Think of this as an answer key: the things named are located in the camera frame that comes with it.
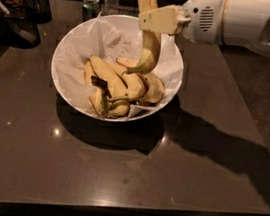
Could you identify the white bowl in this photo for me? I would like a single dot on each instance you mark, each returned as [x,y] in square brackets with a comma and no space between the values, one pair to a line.
[61,79]

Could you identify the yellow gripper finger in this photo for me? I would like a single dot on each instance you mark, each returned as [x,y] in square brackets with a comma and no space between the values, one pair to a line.
[169,20]

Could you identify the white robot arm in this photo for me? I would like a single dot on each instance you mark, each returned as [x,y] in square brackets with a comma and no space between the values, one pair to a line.
[242,23]

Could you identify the white paper liner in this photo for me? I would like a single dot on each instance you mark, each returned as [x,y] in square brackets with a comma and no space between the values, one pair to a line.
[79,54]

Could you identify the green soda can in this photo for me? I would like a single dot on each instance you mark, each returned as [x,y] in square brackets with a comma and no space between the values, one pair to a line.
[90,8]

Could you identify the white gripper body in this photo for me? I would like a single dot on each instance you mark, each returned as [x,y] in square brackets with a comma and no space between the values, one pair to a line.
[202,17]

